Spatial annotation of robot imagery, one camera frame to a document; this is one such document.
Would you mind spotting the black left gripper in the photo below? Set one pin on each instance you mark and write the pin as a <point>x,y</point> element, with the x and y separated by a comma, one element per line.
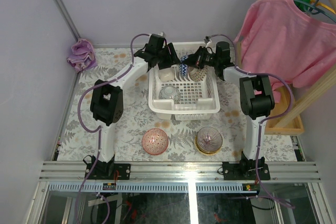
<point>168,56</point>

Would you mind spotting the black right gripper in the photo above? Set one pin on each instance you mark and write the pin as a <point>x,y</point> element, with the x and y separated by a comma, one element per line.
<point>196,60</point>

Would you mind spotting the brown checker pattern bowl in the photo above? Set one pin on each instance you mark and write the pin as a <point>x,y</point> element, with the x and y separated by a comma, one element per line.
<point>197,74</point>

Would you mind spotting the white plastic dish rack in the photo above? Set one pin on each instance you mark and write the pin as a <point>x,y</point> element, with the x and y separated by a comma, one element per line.
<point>198,99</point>

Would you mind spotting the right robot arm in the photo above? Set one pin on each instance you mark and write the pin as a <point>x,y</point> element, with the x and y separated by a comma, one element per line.
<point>256,96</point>

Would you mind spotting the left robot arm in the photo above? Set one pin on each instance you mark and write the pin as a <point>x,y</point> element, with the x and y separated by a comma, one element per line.
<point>107,96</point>

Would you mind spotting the purple striped bowl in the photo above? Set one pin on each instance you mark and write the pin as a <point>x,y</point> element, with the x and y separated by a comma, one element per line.
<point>209,139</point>

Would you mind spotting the floral table mat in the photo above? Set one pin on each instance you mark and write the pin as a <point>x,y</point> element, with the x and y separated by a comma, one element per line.
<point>77,141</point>

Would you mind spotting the pink t-shirt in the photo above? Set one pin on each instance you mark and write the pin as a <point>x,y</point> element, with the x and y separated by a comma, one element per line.
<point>277,38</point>

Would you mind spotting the red eye pattern bowl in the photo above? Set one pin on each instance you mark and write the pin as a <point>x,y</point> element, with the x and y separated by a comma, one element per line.
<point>155,141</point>

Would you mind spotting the purple folded cloth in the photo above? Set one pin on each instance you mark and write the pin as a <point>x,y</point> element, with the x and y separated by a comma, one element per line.
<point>83,56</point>

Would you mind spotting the yellow rimmed bottom bowl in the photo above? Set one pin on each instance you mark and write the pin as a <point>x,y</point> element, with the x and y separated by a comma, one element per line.
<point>206,152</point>

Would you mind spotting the green clothes hanger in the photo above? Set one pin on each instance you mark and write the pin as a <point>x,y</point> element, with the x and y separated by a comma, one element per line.
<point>314,7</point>

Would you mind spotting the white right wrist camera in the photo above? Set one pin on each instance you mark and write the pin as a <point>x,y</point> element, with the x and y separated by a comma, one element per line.
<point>208,43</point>

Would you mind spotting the aluminium mounting rail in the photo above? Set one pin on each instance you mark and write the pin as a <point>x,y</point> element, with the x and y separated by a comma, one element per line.
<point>279,172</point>

